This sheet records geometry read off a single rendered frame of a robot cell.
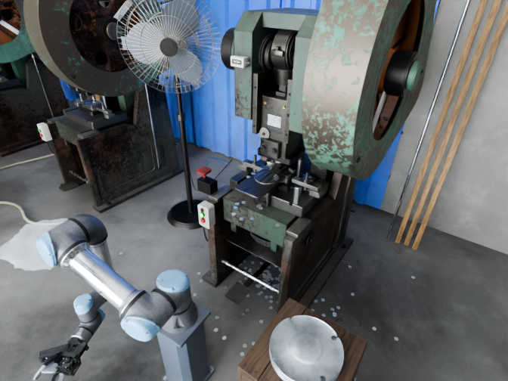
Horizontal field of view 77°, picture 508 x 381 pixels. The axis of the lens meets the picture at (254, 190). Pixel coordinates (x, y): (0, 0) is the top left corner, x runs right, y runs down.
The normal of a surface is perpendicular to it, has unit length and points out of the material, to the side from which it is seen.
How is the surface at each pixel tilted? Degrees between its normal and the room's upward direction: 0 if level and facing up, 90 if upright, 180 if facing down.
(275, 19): 90
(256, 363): 0
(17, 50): 90
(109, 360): 0
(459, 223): 90
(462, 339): 0
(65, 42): 90
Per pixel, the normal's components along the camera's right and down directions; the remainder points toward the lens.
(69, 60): 0.79, 0.34
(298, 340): 0.02, -0.84
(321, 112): -0.58, 0.54
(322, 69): -0.57, 0.32
